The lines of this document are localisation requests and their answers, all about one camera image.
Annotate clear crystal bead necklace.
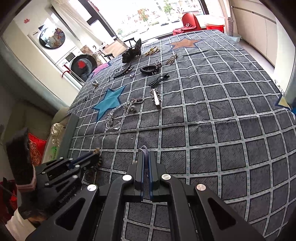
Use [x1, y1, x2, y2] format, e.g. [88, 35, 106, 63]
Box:
[105, 100, 137, 132]

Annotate purple elastic hair band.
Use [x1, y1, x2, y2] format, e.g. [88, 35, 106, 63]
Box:
[139, 145, 149, 182]

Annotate black gloved hand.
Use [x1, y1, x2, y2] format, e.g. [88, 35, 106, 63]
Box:
[6, 128, 48, 222]

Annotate white open storage box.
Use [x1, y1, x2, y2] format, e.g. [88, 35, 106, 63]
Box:
[41, 113, 80, 163]

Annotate green plastic bangle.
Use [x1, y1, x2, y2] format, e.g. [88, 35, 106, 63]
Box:
[49, 146, 59, 161]

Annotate white dotted fabric scrunchie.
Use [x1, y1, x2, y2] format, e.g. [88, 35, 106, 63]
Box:
[50, 123, 65, 147]

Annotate red embroidered cushion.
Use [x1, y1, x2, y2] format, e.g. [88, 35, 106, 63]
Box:
[28, 133, 47, 166]

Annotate red patterned fabric pile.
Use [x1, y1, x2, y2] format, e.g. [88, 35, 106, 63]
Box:
[0, 177, 18, 223]

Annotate beige armchair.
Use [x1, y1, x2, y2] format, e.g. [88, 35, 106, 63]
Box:
[0, 99, 70, 167]

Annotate silver buckle clasp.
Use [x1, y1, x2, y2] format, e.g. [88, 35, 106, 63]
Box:
[130, 98, 144, 104]

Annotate silver crystal hair barrette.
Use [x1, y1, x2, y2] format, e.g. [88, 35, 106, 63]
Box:
[150, 88, 161, 109]

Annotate black flat hair clip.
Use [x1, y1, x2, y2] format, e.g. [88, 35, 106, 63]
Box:
[113, 65, 133, 79]

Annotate grey plaid bedspread with stars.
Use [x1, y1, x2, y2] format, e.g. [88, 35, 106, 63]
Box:
[68, 30, 295, 240]

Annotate dark fluffy scrunchie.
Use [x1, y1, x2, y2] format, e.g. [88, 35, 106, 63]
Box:
[121, 39, 142, 63]

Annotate black folding chair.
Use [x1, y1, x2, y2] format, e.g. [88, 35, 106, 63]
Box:
[99, 37, 137, 61]

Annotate white washing machine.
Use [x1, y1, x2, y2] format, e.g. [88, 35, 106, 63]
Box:
[28, 14, 97, 89]

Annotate bronze tassel earrings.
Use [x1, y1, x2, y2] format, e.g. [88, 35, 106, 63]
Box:
[166, 54, 178, 65]

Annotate red plastic chair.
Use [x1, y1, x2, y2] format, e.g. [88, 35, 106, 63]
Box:
[173, 13, 206, 35]

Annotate red plastic bin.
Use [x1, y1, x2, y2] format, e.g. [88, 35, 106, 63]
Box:
[205, 24, 225, 33]

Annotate white cabinet row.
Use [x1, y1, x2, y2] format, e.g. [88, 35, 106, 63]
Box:
[230, 0, 278, 65]

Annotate black cord hair tie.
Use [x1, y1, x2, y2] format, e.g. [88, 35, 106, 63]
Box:
[148, 73, 170, 89]

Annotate black braided bracelet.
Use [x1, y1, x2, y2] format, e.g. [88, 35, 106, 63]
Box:
[139, 64, 160, 76]

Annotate gold chain jewelry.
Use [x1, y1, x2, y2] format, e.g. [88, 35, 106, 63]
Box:
[145, 46, 160, 56]

